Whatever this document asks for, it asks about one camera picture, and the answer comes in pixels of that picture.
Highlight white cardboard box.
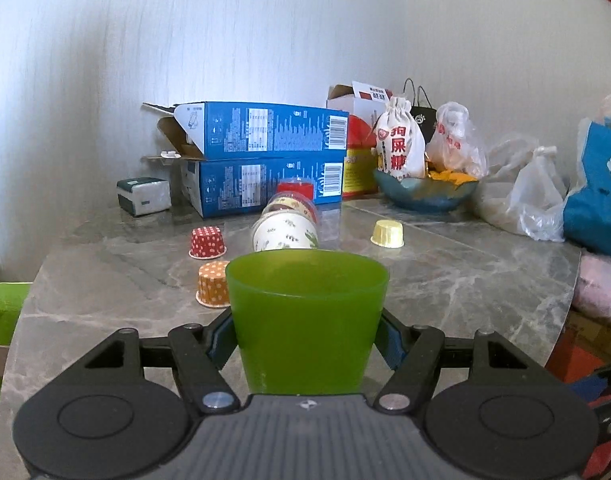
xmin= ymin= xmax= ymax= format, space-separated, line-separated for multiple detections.
xmin=327 ymin=80 xmax=401 ymax=126

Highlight clear jar with red lid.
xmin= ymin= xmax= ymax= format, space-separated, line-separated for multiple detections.
xmin=266 ymin=178 xmax=320 ymax=222

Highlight black paper bag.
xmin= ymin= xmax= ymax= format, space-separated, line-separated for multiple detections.
xmin=403 ymin=78 xmax=439 ymax=146

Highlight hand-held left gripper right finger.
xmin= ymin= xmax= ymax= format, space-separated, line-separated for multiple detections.
xmin=374 ymin=308 xmax=534 ymax=414

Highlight clear plastic bag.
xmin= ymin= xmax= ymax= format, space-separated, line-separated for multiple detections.
xmin=473 ymin=135 xmax=569 ymax=242

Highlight orange snacks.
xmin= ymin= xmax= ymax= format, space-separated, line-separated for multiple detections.
xmin=425 ymin=167 xmax=473 ymax=186

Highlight red yellow tin box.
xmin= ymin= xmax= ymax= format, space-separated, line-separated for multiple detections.
xmin=343 ymin=114 xmax=381 ymax=198

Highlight blue ceramic bowl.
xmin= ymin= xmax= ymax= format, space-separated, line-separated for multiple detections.
xmin=373 ymin=167 xmax=479 ymax=211

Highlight red polka dot paper cup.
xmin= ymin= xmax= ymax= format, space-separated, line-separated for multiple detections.
xmin=189 ymin=226 xmax=227 ymax=260

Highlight orange polka dot paper cup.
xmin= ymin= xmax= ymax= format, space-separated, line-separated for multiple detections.
xmin=196 ymin=261 xmax=231 ymax=307

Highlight green plastic cup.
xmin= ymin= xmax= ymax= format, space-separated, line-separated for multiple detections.
xmin=226 ymin=251 xmax=390 ymax=395

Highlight white drawstring cloth bag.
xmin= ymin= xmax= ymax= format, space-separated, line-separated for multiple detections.
xmin=374 ymin=96 xmax=427 ymax=181

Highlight blue cardboard box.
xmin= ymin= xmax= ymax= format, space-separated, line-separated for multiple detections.
xmin=143 ymin=101 xmax=349 ymax=158
xmin=142 ymin=152 xmax=345 ymax=219

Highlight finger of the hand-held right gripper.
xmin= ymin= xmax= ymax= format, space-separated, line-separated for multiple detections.
xmin=570 ymin=360 xmax=611 ymax=411

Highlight white leaf print paper cup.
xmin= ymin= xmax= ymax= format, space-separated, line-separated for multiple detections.
xmin=251 ymin=211 xmax=319 ymax=252

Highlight white plastic bag red print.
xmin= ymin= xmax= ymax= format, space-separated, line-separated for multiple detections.
xmin=426 ymin=102 xmax=489 ymax=178

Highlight yellow paper cup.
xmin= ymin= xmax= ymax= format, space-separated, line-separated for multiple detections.
xmin=371 ymin=220 xmax=405 ymax=248

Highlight pink cloth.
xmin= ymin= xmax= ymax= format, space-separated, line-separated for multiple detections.
xmin=570 ymin=252 xmax=611 ymax=318

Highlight blue shopping bag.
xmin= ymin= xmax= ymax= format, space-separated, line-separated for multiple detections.
xmin=563 ymin=117 xmax=611 ymax=263

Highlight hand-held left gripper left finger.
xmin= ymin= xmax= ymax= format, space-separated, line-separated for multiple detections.
xmin=80 ymin=308 xmax=239 ymax=415

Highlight green cardboard box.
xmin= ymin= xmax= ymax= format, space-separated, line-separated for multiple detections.
xmin=0 ymin=282 xmax=31 ymax=346

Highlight green white tissue pack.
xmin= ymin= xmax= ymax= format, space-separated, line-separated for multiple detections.
xmin=117 ymin=177 xmax=172 ymax=217

